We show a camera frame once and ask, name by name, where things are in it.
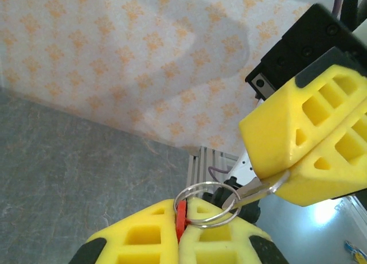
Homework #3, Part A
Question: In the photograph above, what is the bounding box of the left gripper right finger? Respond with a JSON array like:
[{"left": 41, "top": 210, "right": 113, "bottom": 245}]
[{"left": 179, "top": 196, "right": 290, "bottom": 264}]

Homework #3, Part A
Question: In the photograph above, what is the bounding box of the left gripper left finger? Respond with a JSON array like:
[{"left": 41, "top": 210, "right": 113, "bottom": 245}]
[{"left": 68, "top": 199, "right": 180, "bottom": 264}]

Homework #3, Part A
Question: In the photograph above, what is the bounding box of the red key tag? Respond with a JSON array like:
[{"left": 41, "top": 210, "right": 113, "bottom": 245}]
[{"left": 174, "top": 199, "right": 192, "bottom": 244}]

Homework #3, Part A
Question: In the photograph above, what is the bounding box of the silver keyring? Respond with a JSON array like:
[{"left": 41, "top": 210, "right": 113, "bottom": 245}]
[{"left": 173, "top": 181, "right": 242, "bottom": 229}]

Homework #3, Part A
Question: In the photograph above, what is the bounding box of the silver key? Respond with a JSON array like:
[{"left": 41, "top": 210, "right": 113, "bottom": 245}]
[{"left": 221, "top": 170, "right": 291, "bottom": 212}]

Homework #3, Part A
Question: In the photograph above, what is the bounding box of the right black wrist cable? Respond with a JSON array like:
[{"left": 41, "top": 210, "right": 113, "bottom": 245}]
[{"left": 342, "top": 0, "right": 364, "bottom": 26}]

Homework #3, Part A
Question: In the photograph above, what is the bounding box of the wide aluminium base rail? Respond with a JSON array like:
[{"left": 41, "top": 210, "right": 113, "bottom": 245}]
[{"left": 188, "top": 145, "right": 239, "bottom": 190}]

